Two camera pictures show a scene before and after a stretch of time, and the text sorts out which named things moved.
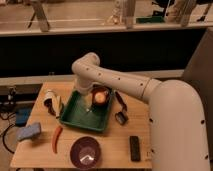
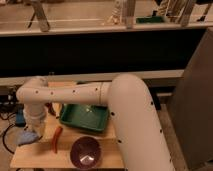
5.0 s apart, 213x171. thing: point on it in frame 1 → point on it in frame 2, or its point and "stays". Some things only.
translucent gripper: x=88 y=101 → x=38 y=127
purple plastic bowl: x=85 y=152 stays
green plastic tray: x=78 y=110 stays
